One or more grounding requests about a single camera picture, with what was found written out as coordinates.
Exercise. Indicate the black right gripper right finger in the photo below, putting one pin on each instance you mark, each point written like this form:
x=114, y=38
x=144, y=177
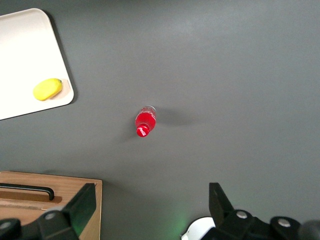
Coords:
x=222, y=207

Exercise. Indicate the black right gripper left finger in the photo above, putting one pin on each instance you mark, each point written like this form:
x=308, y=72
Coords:
x=75, y=212

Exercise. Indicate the red coke bottle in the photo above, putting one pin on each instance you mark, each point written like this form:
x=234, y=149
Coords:
x=146, y=121

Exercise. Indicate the cream plastic tray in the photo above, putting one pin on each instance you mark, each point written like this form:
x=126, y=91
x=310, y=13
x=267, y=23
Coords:
x=27, y=50

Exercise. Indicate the light wooden board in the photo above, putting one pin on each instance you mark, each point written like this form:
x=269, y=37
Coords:
x=75, y=182

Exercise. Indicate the white rounded plastic object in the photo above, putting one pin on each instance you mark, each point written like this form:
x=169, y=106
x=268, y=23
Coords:
x=198, y=227

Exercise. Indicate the yellow lemon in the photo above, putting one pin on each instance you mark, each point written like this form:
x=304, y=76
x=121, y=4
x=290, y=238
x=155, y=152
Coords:
x=47, y=89

